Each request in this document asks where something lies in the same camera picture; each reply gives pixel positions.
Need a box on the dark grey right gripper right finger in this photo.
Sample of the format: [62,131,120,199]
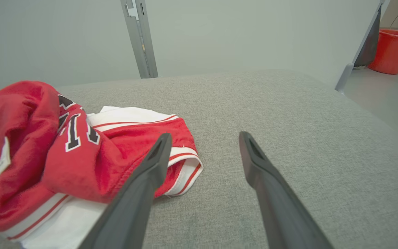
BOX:
[239,131,334,249]

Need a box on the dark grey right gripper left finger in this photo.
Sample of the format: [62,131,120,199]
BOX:
[78,133,173,249]

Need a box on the red basketball jersey white trim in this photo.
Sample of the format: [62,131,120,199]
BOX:
[0,81,204,249]

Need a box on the grey panel support foot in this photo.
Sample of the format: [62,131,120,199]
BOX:
[335,0,391,92]

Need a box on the red plastic bucket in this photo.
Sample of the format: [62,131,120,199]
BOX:
[368,29,398,75]

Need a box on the grey metal upright post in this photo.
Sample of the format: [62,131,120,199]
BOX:
[121,0,158,79]

